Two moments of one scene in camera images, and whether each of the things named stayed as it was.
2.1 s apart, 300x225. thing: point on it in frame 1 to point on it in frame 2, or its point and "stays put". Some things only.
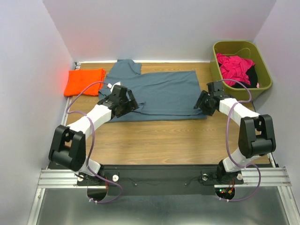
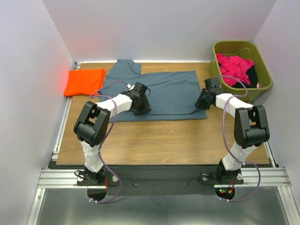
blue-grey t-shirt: (169, 95) stays put
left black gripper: (131, 104) to (146, 107)
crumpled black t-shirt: (252, 77) stays put
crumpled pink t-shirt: (235, 67) stays put
